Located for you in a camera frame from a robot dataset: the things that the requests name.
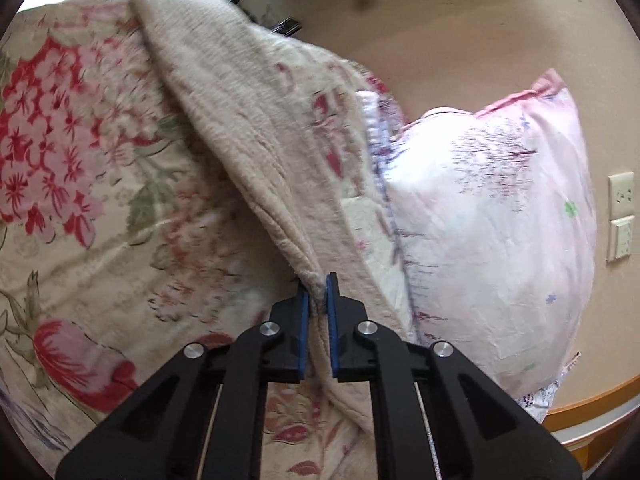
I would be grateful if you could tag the pink flower print pillow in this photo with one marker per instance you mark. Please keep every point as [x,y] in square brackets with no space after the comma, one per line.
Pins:
[495,240]

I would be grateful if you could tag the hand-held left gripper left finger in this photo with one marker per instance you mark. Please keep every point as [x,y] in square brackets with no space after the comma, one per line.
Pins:
[302,332]

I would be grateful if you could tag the floral bed blanket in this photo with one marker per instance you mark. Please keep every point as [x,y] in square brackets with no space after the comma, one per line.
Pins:
[95,200]

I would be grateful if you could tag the cream wall socket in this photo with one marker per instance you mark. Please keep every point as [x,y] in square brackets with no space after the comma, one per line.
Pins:
[620,240]
[621,195]

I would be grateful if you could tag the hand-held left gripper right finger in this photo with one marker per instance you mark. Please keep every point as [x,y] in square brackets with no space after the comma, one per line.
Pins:
[332,332]

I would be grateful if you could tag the beige knitted cloth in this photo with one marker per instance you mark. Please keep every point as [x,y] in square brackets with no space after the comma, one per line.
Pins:
[260,125]

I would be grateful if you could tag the wooden bed headboard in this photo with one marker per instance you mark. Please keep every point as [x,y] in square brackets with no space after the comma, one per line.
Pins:
[595,412]

